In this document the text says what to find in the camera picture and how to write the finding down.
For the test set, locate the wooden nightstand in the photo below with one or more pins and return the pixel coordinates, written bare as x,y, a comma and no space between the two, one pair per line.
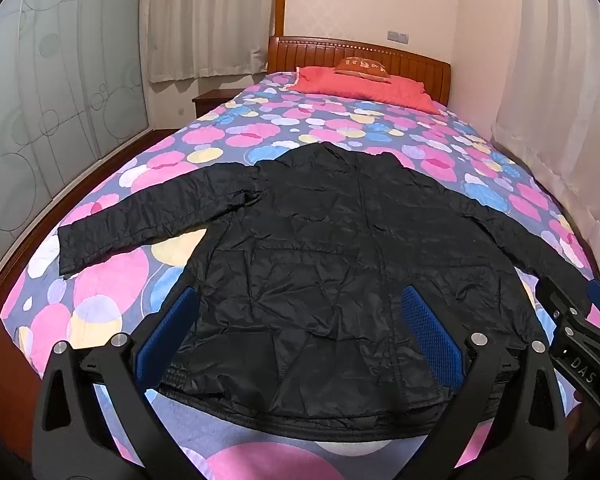
212,102

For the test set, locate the wooden bed frame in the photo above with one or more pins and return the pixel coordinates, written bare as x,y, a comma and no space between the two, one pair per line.
10,360

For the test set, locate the red pillow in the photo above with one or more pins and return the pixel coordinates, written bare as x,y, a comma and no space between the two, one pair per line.
370,94

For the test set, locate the cream window curtain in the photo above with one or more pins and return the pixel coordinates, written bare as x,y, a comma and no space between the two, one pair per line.
205,15
555,85

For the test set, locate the frosted glass wardrobe doors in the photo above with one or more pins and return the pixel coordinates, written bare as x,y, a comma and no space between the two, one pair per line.
55,110

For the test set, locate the black puffer jacket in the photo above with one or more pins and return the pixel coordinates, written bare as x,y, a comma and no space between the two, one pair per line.
330,260

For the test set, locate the polka-dot bedspread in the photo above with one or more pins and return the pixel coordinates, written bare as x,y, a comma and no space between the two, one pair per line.
280,120

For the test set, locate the wooden headboard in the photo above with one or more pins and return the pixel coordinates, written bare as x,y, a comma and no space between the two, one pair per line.
420,62

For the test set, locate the wall outlet plate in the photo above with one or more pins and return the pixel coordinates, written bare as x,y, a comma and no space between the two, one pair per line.
398,36

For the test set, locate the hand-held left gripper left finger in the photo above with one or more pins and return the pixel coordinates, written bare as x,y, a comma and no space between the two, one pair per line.
166,330

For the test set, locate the orange cushion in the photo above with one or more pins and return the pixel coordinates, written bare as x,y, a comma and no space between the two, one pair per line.
362,69

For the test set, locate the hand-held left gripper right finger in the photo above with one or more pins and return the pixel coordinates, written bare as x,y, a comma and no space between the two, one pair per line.
430,330

